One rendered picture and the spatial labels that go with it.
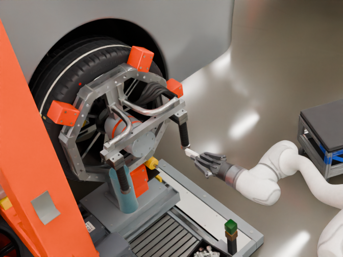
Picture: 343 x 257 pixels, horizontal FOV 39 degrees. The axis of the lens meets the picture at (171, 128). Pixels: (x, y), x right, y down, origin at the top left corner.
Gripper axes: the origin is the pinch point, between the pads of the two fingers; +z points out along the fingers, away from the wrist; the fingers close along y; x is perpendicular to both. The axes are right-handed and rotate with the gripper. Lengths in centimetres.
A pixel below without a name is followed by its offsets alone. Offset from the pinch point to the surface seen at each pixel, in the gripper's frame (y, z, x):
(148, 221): -11, 37, -65
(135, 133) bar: -15.9, 12.3, 19.3
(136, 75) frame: 3.8, 28.2, 29.3
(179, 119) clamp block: 3.9, 7.3, 13.6
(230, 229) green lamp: -13.1, -28.2, -15.8
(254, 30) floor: 192, 113, -82
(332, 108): 104, -7, -51
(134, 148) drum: -15.6, 17.1, 8.0
